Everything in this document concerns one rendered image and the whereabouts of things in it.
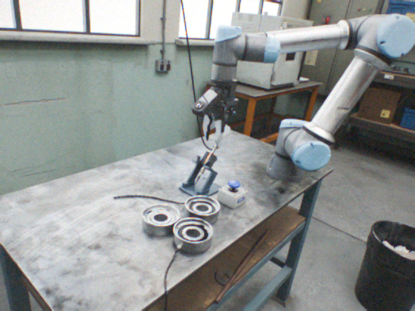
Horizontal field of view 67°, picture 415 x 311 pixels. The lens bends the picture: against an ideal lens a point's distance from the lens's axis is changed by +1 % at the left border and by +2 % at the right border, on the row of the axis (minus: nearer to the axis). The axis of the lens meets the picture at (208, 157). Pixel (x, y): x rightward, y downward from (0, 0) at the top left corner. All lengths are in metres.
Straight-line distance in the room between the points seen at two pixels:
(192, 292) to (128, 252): 0.33
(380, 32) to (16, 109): 1.98
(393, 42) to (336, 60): 3.51
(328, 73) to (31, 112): 3.59
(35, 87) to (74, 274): 1.67
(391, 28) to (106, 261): 0.99
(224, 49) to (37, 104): 1.61
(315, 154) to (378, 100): 3.11
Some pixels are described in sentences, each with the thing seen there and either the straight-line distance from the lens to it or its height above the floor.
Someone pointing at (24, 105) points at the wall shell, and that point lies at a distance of 2.31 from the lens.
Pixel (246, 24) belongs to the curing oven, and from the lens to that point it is 3.17.
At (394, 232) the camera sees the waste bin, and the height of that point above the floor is 0.37.
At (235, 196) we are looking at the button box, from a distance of 1.00.
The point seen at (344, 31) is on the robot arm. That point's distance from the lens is 1.21.
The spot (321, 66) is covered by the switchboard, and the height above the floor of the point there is 0.93.
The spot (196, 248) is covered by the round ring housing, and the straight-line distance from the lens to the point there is 0.81.
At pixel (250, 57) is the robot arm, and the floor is 1.26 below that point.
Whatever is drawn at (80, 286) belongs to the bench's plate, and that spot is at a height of 0.80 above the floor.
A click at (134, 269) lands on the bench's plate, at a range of 0.79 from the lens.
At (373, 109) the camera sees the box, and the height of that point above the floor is 0.58.
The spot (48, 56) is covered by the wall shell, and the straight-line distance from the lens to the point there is 2.31.
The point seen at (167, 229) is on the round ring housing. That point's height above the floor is 0.83.
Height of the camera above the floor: 1.35
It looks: 24 degrees down
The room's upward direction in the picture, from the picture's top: 7 degrees clockwise
